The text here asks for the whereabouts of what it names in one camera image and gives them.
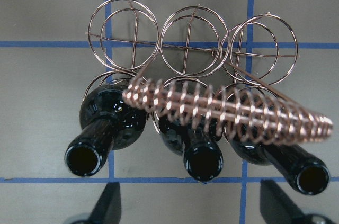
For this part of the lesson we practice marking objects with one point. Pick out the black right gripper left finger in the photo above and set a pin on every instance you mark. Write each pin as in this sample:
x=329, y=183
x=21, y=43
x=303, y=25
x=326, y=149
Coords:
x=108, y=206

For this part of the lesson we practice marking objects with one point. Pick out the copper wire bottle basket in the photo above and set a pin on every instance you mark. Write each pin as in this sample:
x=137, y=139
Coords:
x=190, y=69

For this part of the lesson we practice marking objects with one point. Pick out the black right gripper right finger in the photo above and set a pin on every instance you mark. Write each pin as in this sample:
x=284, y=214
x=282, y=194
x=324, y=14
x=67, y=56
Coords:
x=277, y=207

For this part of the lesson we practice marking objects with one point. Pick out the dark wine bottle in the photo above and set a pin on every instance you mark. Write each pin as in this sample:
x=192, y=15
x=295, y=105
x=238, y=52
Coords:
x=202, y=157
x=305, y=173
x=107, y=124

